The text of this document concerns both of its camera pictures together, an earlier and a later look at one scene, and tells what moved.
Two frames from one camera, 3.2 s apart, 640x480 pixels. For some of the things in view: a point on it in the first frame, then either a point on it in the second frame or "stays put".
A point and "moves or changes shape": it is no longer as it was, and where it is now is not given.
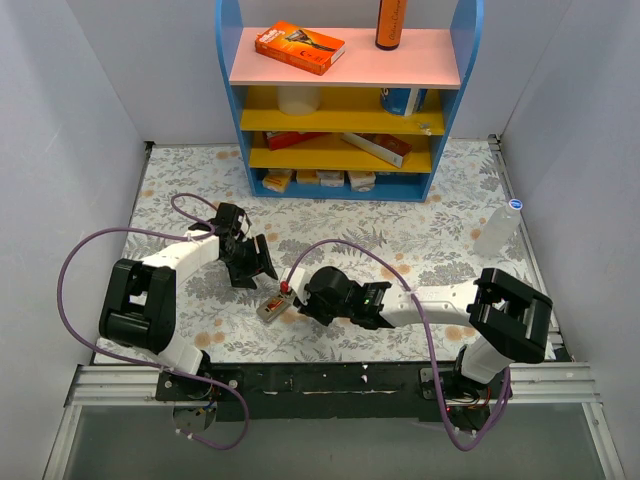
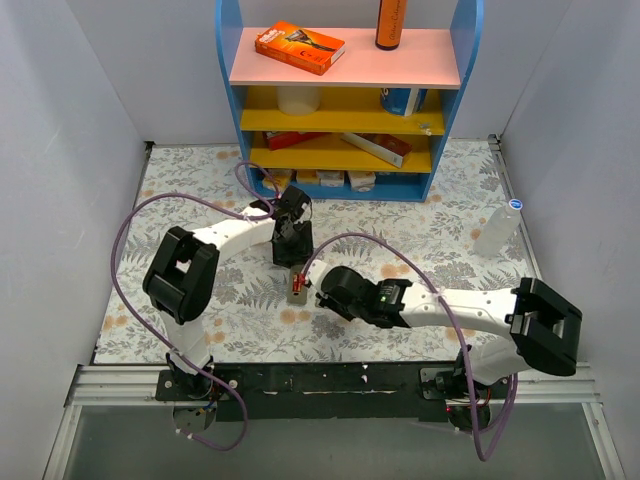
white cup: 298,100 stays put
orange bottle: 390,22 stays put
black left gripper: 251,261 -> 291,255
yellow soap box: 276,179 stays put
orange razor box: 301,47 stays put
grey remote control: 274,307 moves or changes shape
